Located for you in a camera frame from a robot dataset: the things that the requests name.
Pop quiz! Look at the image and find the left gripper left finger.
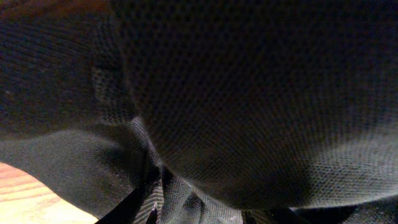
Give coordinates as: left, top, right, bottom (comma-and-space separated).
95, 183, 157, 224

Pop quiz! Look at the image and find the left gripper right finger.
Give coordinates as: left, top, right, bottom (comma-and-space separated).
241, 208, 310, 224

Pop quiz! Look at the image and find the black t-shirt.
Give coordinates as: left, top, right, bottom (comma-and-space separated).
1, 0, 397, 223

